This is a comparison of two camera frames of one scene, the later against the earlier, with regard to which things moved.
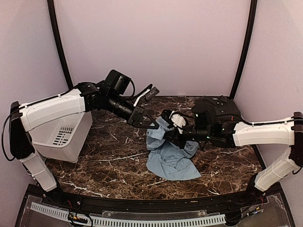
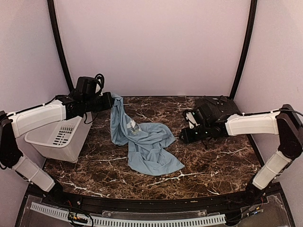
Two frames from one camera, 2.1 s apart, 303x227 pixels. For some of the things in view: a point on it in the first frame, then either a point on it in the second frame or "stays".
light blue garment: x=167 y=160 -> x=145 y=141
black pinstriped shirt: x=226 y=109 stays
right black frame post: x=250 y=38 stays
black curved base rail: x=227 y=203 stays
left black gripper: x=139 y=114 -> x=108 y=102
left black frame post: x=52 y=11 stays
